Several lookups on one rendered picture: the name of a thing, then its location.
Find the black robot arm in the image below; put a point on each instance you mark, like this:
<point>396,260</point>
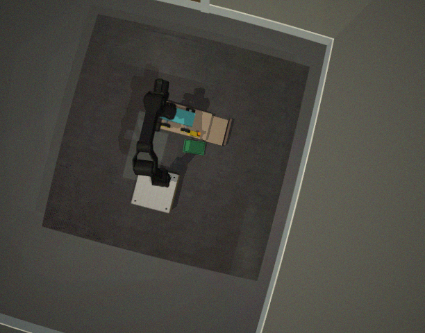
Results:
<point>155,104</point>

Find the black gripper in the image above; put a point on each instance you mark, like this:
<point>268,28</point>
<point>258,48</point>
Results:
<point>158,126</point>

